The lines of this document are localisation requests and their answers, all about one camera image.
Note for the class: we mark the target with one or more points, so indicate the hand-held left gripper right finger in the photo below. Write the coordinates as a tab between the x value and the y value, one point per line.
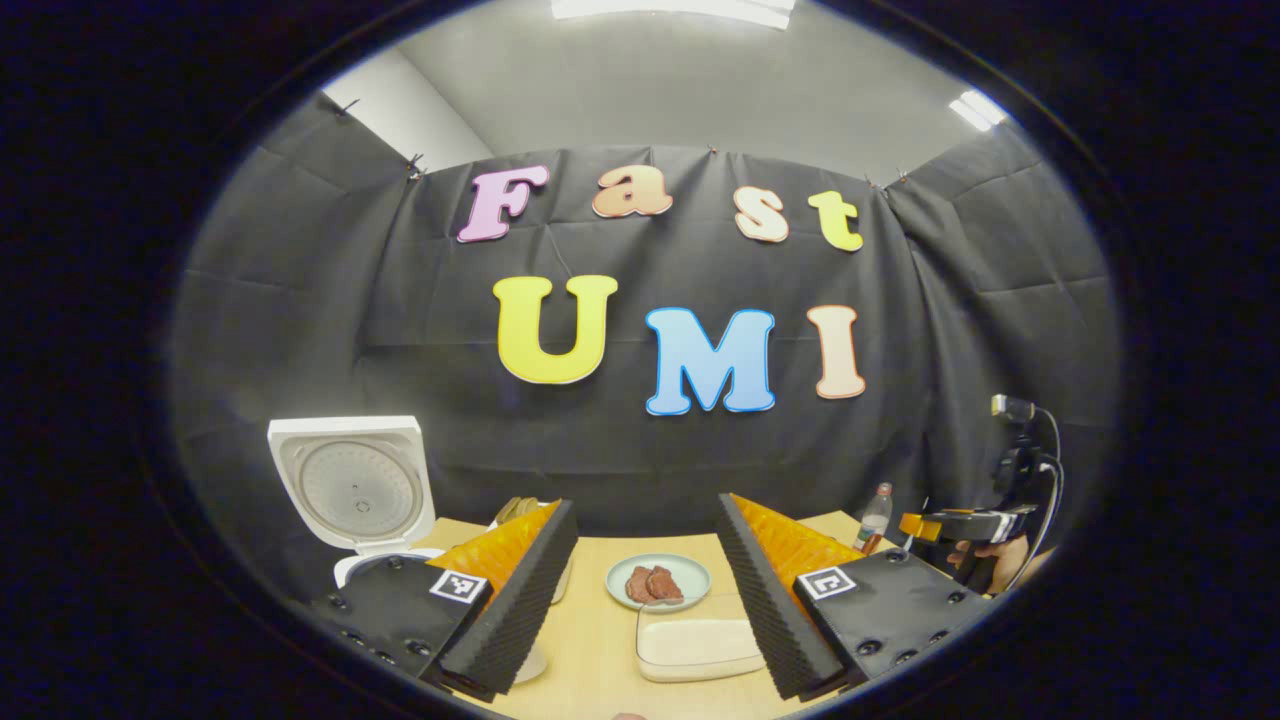
765	610

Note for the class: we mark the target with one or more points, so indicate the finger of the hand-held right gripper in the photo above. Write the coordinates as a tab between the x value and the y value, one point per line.
975	524

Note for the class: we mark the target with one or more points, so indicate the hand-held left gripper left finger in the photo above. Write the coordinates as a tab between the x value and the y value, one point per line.
520	600

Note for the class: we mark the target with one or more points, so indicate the clear container of rice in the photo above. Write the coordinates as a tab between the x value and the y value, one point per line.
695	645

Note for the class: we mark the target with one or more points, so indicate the white rice cooker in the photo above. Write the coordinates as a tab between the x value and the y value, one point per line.
350	485

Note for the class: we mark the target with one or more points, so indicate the pale green plate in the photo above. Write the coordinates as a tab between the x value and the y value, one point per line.
695	578

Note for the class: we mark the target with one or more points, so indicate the brown bread slice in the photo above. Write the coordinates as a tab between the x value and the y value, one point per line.
518	511

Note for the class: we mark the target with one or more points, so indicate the clear plastic water bottle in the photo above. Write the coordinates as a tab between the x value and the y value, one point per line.
873	520

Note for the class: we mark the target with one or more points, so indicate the brown meat slices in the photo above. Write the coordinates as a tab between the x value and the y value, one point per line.
652	585

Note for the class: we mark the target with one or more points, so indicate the black backdrop cloth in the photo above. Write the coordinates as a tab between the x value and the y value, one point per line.
700	470

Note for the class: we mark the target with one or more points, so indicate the long ceiling light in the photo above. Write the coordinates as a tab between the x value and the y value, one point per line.
680	10

